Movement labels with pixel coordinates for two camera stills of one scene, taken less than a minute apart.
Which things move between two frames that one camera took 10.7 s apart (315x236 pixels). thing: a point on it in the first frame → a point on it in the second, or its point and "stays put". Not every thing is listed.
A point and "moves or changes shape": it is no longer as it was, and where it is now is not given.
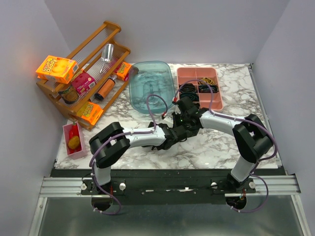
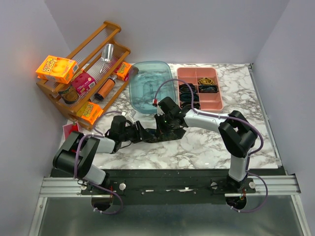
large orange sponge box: x=58 y=69 stays put
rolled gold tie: x=207 y=80 stays put
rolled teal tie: x=192 y=95 stays put
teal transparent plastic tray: x=153 y=77 stays put
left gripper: x=156 y=146 → x=134 y=127
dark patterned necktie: x=189 y=131 moves or changes shape
